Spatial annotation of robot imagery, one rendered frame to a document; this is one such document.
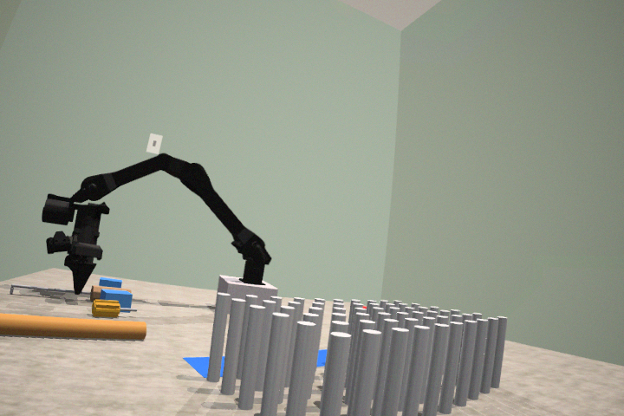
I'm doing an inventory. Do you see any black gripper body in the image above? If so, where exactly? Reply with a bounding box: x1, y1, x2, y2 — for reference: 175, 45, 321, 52
64, 225, 103, 266

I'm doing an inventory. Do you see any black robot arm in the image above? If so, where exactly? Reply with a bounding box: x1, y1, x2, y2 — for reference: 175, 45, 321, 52
42, 153, 271, 285

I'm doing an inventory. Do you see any blue flat strip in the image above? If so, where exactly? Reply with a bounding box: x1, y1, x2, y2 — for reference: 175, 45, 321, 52
183, 350, 327, 378

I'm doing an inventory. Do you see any blue cube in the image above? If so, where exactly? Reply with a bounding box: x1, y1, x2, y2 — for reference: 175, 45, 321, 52
99, 277, 122, 288
100, 289, 133, 309

